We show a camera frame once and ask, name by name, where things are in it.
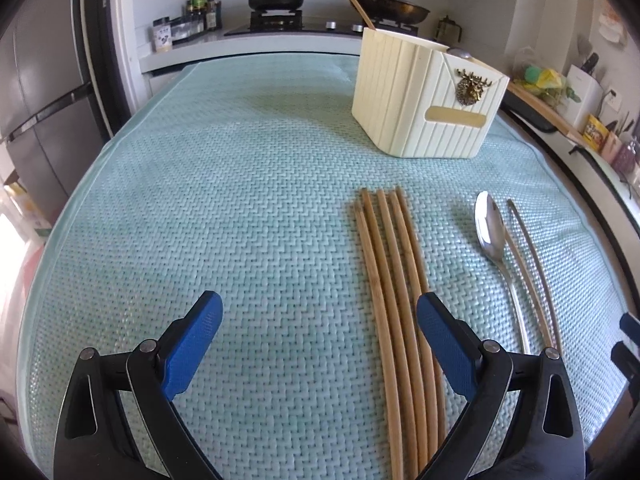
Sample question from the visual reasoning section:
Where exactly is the grey refrigerator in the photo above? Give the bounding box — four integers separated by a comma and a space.
0, 0, 116, 221

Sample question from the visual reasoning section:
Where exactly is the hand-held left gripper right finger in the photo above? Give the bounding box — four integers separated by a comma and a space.
415, 292, 586, 480

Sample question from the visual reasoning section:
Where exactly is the clear seasoning box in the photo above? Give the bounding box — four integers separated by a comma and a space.
170, 15, 204, 43

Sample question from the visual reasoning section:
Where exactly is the teal woven table mat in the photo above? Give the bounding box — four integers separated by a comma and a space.
22, 54, 632, 480

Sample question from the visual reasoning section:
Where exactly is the white kitchen counter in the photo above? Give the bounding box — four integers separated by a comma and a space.
140, 29, 367, 74

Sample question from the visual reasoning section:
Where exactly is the black gas stove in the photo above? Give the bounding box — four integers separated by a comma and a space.
224, 10, 366, 37

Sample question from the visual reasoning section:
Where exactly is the white knife block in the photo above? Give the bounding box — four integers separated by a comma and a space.
564, 52, 603, 131

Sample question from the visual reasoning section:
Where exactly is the brown wooden utensil handle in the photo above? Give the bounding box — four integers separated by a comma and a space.
348, 0, 376, 31

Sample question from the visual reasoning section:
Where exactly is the black sink tray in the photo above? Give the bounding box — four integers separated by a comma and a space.
500, 94, 558, 134

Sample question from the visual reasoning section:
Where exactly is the glass french press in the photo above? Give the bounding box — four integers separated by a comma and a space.
434, 14, 462, 45

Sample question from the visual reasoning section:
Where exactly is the yellow box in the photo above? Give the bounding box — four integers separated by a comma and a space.
2, 170, 51, 241

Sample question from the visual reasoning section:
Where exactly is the green cap sauce bottle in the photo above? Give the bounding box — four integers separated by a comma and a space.
187, 0, 207, 32

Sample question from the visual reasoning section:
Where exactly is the cream ribbed utensil holder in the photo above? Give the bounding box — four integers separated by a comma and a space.
351, 27, 511, 160

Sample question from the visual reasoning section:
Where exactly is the yellow snack packet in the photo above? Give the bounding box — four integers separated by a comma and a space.
582, 115, 609, 149

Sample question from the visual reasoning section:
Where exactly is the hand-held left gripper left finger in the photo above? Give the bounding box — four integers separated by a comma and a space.
52, 290, 224, 480

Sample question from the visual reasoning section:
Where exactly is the wooden cutting board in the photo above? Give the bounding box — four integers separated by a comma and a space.
505, 82, 592, 147

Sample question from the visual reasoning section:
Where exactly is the yellow green plastic bag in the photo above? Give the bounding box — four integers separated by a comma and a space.
517, 62, 572, 107

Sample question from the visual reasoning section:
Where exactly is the white spice jar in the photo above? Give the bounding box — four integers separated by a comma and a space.
151, 17, 173, 52

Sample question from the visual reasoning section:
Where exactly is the long metal spoon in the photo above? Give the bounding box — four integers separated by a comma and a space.
474, 190, 532, 357

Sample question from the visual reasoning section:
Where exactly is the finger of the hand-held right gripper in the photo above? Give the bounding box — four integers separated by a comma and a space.
619, 312, 640, 346
610, 341, 640, 401

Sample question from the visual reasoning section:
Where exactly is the black wok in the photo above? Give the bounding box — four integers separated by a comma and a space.
347, 0, 432, 27

